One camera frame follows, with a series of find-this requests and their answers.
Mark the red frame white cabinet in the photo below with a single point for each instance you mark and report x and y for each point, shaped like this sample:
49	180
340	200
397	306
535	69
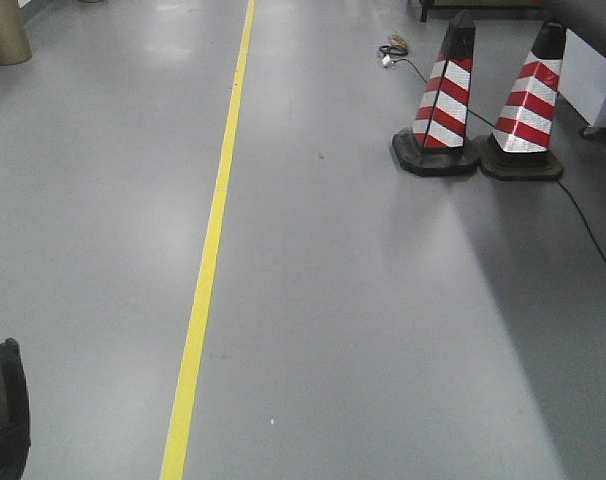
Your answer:
583	85

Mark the striped traffic cone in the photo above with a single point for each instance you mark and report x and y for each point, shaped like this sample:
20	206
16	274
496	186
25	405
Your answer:
436	144
518	148

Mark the tan cylinder post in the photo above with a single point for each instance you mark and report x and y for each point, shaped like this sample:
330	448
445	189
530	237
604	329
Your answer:
14	44

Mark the left striped traffic cone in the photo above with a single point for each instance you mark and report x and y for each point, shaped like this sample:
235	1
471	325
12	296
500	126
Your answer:
436	144

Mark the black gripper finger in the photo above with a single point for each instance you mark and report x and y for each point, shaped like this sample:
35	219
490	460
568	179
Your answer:
15	438

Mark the right striped traffic cone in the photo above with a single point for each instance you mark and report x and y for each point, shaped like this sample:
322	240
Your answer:
518	148

